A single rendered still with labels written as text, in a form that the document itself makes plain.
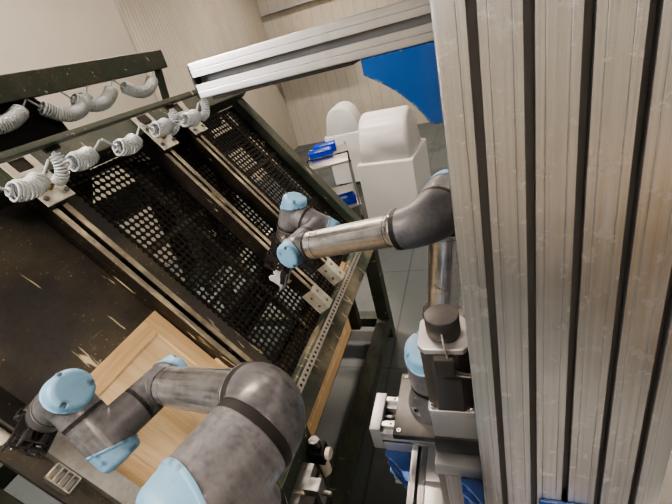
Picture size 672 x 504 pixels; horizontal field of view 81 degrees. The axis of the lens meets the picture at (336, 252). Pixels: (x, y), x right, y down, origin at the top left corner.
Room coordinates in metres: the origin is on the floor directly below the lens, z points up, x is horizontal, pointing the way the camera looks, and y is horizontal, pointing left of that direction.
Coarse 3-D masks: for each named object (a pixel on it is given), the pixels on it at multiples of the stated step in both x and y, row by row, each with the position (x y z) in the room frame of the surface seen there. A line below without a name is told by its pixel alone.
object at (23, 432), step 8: (24, 408) 0.65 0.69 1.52; (24, 416) 0.63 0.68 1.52; (24, 424) 0.61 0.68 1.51; (16, 432) 0.60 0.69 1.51; (24, 432) 0.60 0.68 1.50; (32, 432) 0.57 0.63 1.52; (40, 432) 0.59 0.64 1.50; (56, 432) 0.62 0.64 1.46; (8, 440) 0.59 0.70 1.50; (16, 440) 0.60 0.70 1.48; (24, 440) 0.56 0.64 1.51; (32, 440) 0.56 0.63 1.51; (40, 440) 0.56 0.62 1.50; (48, 440) 0.60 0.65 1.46; (16, 448) 0.60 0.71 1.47; (24, 448) 0.58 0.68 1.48; (32, 448) 0.58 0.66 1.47; (40, 448) 0.59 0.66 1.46; (48, 448) 0.59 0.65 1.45; (40, 456) 0.60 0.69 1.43
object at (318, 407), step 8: (344, 328) 2.10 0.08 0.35; (344, 336) 2.06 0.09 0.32; (344, 344) 2.03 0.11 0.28; (336, 352) 1.91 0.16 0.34; (336, 360) 1.87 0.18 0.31; (328, 368) 1.77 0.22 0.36; (336, 368) 1.85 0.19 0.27; (328, 376) 1.74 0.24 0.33; (328, 384) 1.71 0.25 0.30; (320, 392) 1.62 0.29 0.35; (328, 392) 1.68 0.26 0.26; (320, 400) 1.59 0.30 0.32; (320, 408) 1.56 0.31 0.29; (312, 416) 1.48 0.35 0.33; (320, 416) 1.54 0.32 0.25; (312, 424) 1.45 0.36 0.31; (312, 432) 1.43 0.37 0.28
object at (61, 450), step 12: (0, 420) 0.74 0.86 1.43; (12, 432) 0.74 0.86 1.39; (60, 432) 0.76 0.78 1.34; (60, 444) 0.74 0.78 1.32; (72, 444) 0.74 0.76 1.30; (48, 456) 0.72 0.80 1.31; (60, 456) 0.71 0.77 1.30; (72, 456) 0.72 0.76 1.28; (72, 468) 0.70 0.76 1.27; (84, 468) 0.71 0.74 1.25; (96, 468) 0.71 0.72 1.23; (84, 480) 0.69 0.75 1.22; (96, 480) 0.69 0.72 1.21; (108, 480) 0.70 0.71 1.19; (120, 480) 0.71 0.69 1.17; (108, 492) 0.68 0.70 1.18; (120, 492) 0.69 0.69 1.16; (132, 492) 0.69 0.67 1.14
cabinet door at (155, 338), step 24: (144, 336) 1.08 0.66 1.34; (168, 336) 1.12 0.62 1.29; (120, 360) 0.99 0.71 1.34; (144, 360) 1.02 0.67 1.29; (192, 360) 1.08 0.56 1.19; (96, 384) 0.90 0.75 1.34; (120, 384) 0.93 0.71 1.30; (168, 408) 0.92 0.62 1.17; (144, 432) 0.84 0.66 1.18; (168, 432) 0.86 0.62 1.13; (144, 456) 0.79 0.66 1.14; (168, 456) 0.81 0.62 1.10; (144, 480) 0.74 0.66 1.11
